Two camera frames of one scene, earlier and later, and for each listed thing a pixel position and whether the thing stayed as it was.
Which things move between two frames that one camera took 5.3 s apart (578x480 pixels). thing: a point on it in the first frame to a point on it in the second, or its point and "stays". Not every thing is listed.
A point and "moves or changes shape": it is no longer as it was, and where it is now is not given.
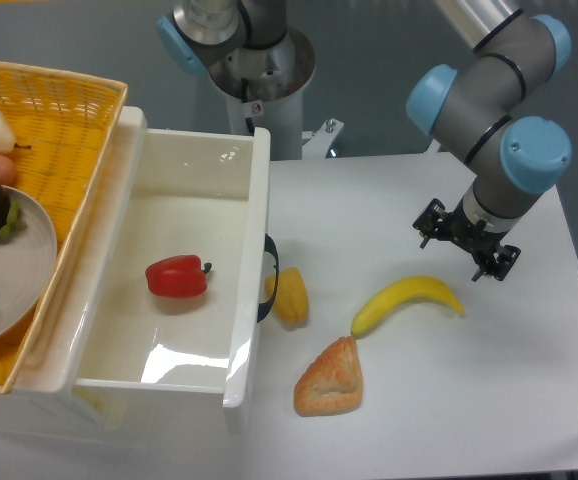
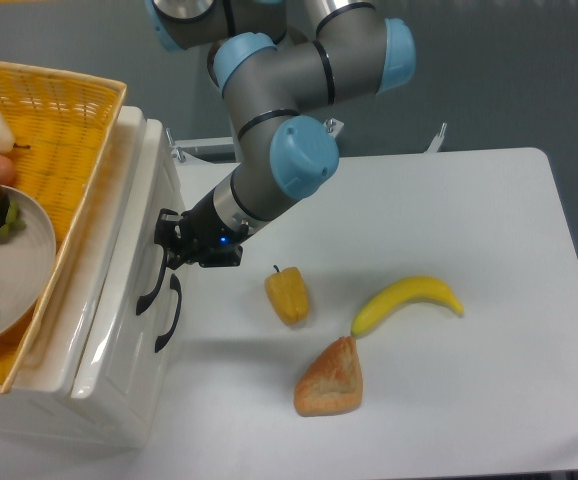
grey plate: [17, 269] stays
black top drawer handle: [270, 247] to [147, 301]
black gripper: [477, 240] to [205, 240]
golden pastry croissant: [333, 382] stays
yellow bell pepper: [292, 302] stays
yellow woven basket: [63, 126] stays
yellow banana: [411, 289] stays
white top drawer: [167, 319] moves or changes shape
